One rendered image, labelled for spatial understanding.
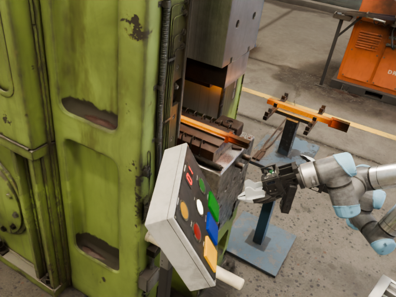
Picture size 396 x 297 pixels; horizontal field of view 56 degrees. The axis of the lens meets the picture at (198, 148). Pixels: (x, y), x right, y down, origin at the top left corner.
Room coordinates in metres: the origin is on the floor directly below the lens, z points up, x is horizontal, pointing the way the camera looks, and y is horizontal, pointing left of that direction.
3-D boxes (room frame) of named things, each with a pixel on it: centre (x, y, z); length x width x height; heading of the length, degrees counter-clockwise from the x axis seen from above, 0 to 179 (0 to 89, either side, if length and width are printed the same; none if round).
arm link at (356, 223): (1.12, -0.67, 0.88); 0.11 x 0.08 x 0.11; 17
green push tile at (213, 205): (0.93, -0.07, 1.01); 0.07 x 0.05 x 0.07; 0
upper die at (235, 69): (1.46, 0.08, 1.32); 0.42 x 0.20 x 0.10; 65
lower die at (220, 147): (1.46, 0.08, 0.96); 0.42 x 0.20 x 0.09; 65
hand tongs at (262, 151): (1.89, -0.44, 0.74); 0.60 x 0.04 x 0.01; 154
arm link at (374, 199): (1.14, -0.67, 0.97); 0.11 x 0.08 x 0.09; 65
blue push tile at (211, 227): (0.83, -0.07, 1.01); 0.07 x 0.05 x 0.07; 0
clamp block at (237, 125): (1.56, -0.13, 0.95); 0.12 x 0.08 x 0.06; 65
